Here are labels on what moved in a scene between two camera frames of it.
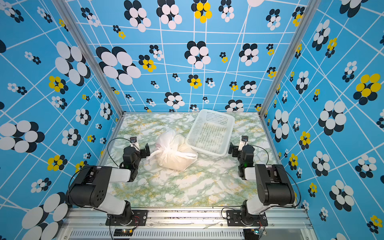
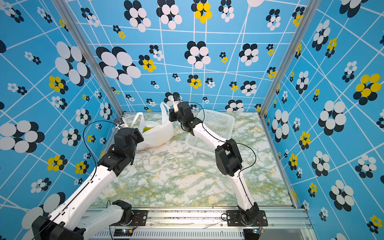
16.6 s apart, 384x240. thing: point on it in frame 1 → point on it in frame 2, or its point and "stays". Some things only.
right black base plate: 234,218 stays
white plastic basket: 210,132 stays
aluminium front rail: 282,224 stays
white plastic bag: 173,152 → 155,134
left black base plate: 139,218 stays
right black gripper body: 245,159 → 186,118
